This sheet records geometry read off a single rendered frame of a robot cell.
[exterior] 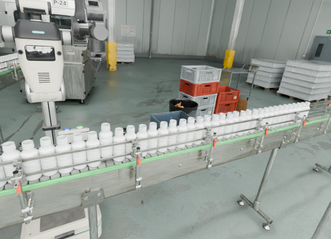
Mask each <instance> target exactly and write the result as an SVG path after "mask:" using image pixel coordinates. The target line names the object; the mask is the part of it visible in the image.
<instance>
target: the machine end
mask: <svg viewBox="0 0 331 239"><path fill-rule="evenodd" d="M1 1H3V2H5V7H6V11H5V14H7V17H8V22H9V26H13V27H14V26H15V24H16V22H17V20H18V19H21V20H31V14H30V13H23V12H18V11H17V8H16V3H15V0H1ZM42 1H47V2H48V1H49V2H50V3H51V8H52V15H51V16H50V15H41V16H42V20H43V22H52V23H55V24H56V26H57V27H58V28H59V30H63V31H71V16H74V11H75V5H74V0H42ZM87 38H88V45H87V49H86V50H73V48H72V45H71V46H70V45H62V51H63V60H64V69H63V79H64V86H65V94H66V99H81V102H79V103H80V104H84V103H85V102H83V99H85V98H86V96H87V95H90V93H89V91H90V90H91V88H94V87H93V85H94V83H95V79H96V78H95V72H94V70H93V68H92V66H91V64H90V62H89V60H88V57H87V56H88V53H87V50H90V47H89V39H90V38H89V37H87ZM12 51H13V52H14V53H17V48H16V43H13V49H12ZM20 85H21V90H20V92H22V96H23V97H24V98H27V94H26V91H25V90H26V88H25V79H23V80H21V81H20Z"/></svg>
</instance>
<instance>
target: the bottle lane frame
mask: <svg viewBox="0 0 331 239"><path fill-rule="evenodd" d="M328 119H329V117H328V118H324V119H319V120H315V121H310V122H306V123H305V125H304V126H302V128H301V131H300V134H299V135H300V137H299V138H298V142H299V141H302V140H305V139H309V138H312V137H316V136H320V135H322V131H324V127H325V126H326V124H327V121H328ZM322 122H323V124H322V125H323V126H324V127H321V126H322V125H321V123H322ZM299 127H300V124H297V125H292V126H288V127H283V128H278V129H275V130H272V131H268V133H267V135H265V136H264V139H263V142H262V145H263V147H262V148H261V153H262V152H265V151H269V150H272V149H275V148H278V147H280V145H281V142H282V140H283V139H286V138H290V140H289V143H288V145H289V144H292V143H294V139H292V138H291V135H292V134H293V129H295V131H294V133H295V134H297V132H298V129H299ZM320 127H321V130H322V131H320V130H319V128H320ZM262 134H263V132H261V133H257V134H253V135H247V136H243V137H238V138H234V139H229V140H225V141H221V142H220V143H218V142H217V143H216V146H215V148H213V152H212V159H213V161H212V163H211V165H212V167H215V166H218V165H221V164H225V163H228V162H232V161H235V160H238V159H242V158H245V157H249V156H252V155H255V154H256V151H257V149H255V147H254V145H255V143H256V138H258V141H257V142H258V143H260V140H261V137H262ZM210 147H211V144H207V145H203V146H198V147H192V148H189V149H188V148H187V149H185V150H182V149H181V151H176V152H172V153H171V152H170V153H167V154H165V153H164V154H163V155H157V156H154V157H152V156H151V157H150V158H144V159H143V160H142V161H141V163H140V166H139V176H140V177H141V178H142V179H141V182H140V184H141V188H144V187H147V186H150V185H154V184H157V183H160V182H164V181H167V180H171V179H174V178H177V177H181V176H184V175H187V174H191V173H194V172H198V171H201V170H205V169H206V164H207V162H206V161H205V157H206V156H207V154H206V150H208V149H209V152H210ZM209 152H208V155H209ZM135 167H136V161H132V162H131V161H130V160H129V162H128V163H123V162H122V163H121V164H119V165H115V164H114V165H113V166H110V167H107V165H106V166H105V168H101V169H99V168H98V167H97V170H92V171H91V170H89V169H88V171H87V172H82V173H81V171H79V173H78V174H73V175H71V173H70V174H69V176H64V177H61V175H60V177H59V178H55V179H51V178H49V180H47V181H43V182H40V180H39V181H38V183H34V184H29V182H28V183H27V185H25V186H22V188H23V193H24V197H25V201H26V206H28V201H29V199H28V197H27V193H28V192H32V193H33V198H32V199H31V201H33V200H34V204H35V206H34V207H33V210H32V215H33V219H32V220H36V219H39V218H42V217H45V216H49V215H52V214H55V213H59V212H62V211H66V210H69V209H72V208H76V207H79V206H82V200H81V196H82V195H83V194H84V193H86V192H89V191H93V190H96V189H102V190H103V194H104V199H107V198H110V197H114V196H117V195H120V194H123V193H127V192H130V191H133V190H135V174H136V172H135ZM22 223H24V217H23V214H22V208H21V204H20V200H19V196H18V194H17V192H16V189H14V188H11V189H7V190H5V187H4V189H3V190H2V191H0V230H2V229H5V228H9V227H12V226H15V225H19V224H22Z"/></svg>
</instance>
